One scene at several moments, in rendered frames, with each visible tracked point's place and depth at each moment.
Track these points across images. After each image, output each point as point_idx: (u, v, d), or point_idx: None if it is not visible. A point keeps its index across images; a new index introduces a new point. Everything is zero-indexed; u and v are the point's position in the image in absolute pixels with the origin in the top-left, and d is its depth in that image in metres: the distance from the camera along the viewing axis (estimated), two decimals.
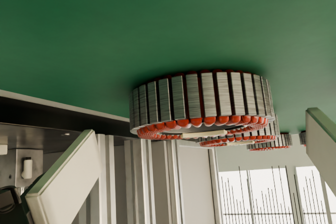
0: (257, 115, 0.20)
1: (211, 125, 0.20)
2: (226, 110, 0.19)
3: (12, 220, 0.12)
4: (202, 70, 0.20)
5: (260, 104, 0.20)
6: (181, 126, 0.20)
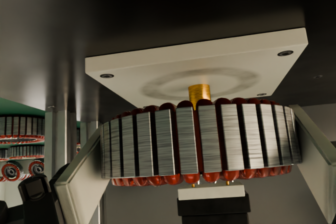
0: (281, 165, 0.14)
1: (213, 180, 0.14)
2: (236, 162, 0.12)
3: (41, 208, 0.12)
4: (200, 99, 0.14)
5: (284, 150, 0.14)
6: (170, 180, 0.14)
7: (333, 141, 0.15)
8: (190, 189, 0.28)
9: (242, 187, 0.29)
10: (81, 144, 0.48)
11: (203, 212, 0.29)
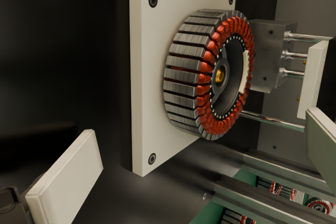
0: (209, 34, 0.22)
1: (209, 77, 0.22)
2: (194, 64, 0.22)
3: (12, 220, 0.12)
4: (164, 73, 0.24)
5: (202, 30, 0.22)
6: (205, 102, 0.23)
7: None
8: (300, 105, 0.25)
9: (319, 44, 0.25)
10: (262, 176, 0.48)
11: None
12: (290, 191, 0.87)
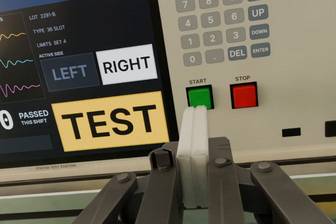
0: None
1: None
2: None
3: (162, 181, 0.13)
4: None
5: None
6: None
7: (219, 137, 0.17)
8: None
9: None
10: None
11: None
12: None
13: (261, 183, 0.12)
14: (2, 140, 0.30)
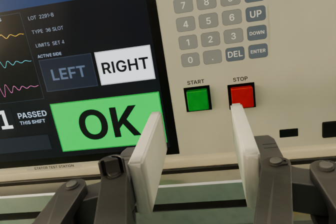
0: None
1: None
2: None
3: (114, 187, 0.13)
4: None
5: None
6: None
7: (261, 135, 0.17)
8: None
9: None
10: None
11: None
12: None
13: (320, 182, 0.11)
14: (0, 140, 0.30)
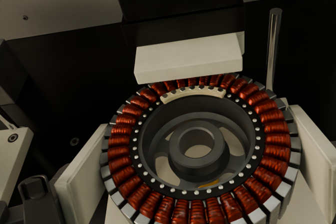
0: (119, 204, 0.15)
1: (177, 206, 0.14)
2: None
3: (41, 208, 0.12)
4: None
5: (118, 209, 0.16)
6: (219, 206, 0.14)
7: (333, 141, 0.15)
8: (221, 72, 0.17)
9: (138, 56, 0.19)
10: None
11: (199, 17, 0.17)
12: None
13: None
14: None
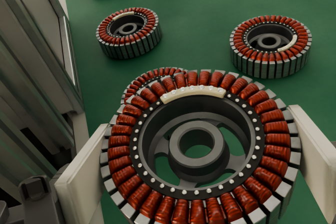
0: (119, 204, 0.15)
1: (177, 206, 0.14)
2: None
3: (41, 208, 0.12)
4: None
5: (118, 208, 0.16)
6: (219, 206, 0.14)
7: (333, 141, 0.15)
8: None
9: None
10: (59, 131, 0.36)
11: None
12: None
13: None
14: None
